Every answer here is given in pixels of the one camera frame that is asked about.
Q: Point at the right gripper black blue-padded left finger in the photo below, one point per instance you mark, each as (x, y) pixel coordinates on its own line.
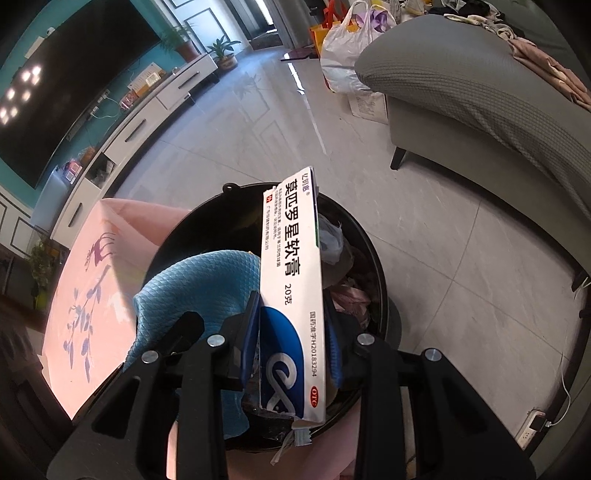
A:
(122, 430)

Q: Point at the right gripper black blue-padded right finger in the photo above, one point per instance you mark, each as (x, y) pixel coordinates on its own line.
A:
(420, 417)

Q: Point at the blue woven cloth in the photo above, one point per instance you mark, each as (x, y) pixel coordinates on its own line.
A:
(215, 285)

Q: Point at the white ointment medicine box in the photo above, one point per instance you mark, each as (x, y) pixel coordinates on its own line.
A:
(292, 378)

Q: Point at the black trash bin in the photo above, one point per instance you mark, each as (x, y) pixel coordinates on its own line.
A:
(352, 278)

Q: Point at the white power strip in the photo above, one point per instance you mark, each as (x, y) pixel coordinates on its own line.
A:
(535, 421)

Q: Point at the pink floral tablecloth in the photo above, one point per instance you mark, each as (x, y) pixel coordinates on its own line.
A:
(91, 326)

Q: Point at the white TV cabinet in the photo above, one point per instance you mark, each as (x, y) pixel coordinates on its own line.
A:
(115, 155)

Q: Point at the large black television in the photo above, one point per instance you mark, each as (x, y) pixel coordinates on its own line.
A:
(63, 76)

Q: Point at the small floor potted plant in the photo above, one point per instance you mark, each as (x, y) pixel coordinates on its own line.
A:
(223, 51)

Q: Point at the grey sofa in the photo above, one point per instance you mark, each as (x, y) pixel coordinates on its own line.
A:
(458, 98)

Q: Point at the potted green plant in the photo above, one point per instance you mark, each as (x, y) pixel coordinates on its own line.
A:
(177, 39)

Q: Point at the orange gift bag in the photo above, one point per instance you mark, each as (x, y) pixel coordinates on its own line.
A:
(331, 15)

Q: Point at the white plastic shopping bag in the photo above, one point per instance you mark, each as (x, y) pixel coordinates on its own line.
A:
(343, 45)

